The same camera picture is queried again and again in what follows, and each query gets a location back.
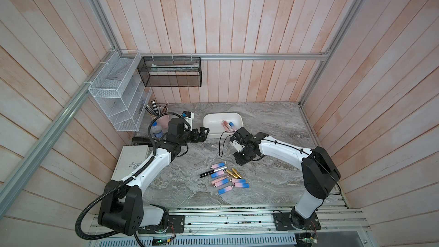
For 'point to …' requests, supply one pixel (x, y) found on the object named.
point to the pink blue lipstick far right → (242, 185)
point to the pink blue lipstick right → (239, 180)
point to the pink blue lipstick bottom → (224, 189)
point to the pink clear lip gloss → (226, 125)
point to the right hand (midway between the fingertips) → (238, 160)
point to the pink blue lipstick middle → (214, 175)
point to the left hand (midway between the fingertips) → (202, 132)
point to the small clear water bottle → (156, 130)
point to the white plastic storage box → (212, 121)
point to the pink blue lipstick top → (218, 167)
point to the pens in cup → (155, 110)
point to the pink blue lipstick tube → (231, 124)
